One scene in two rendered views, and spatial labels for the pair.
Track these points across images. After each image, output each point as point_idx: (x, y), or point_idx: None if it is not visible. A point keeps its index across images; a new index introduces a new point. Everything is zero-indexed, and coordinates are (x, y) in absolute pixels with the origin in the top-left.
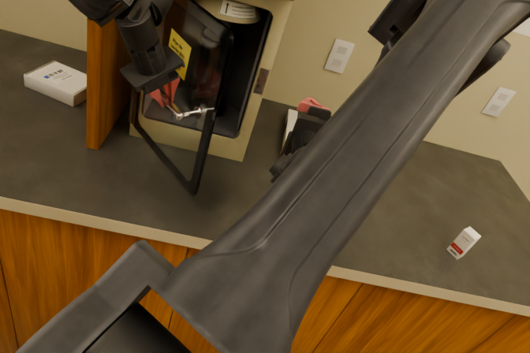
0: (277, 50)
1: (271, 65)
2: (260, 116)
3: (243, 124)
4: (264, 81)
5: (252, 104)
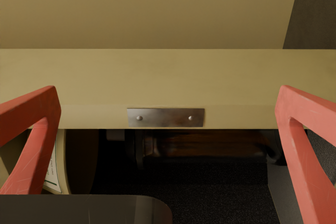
0: (67, 104)
1: (111, 106)
2: None
3: (306, 127)
4: (162, 111)
5: (238, 120)
